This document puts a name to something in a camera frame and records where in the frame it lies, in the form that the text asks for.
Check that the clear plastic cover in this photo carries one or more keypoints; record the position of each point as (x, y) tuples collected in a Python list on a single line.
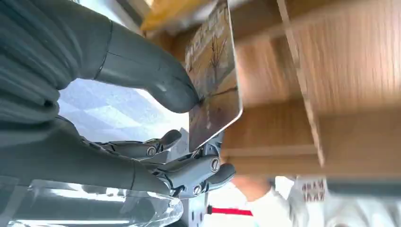
[(94, 206)]

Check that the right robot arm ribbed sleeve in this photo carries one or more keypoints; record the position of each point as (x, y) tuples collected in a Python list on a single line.
[(28, 53)]

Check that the wooden compartment box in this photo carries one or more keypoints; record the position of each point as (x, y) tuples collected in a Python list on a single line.
[(344, 62)]

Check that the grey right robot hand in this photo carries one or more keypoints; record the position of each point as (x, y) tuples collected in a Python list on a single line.
[(141, 62)]

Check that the person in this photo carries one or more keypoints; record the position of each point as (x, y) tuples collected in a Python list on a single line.
[(313, 206)]

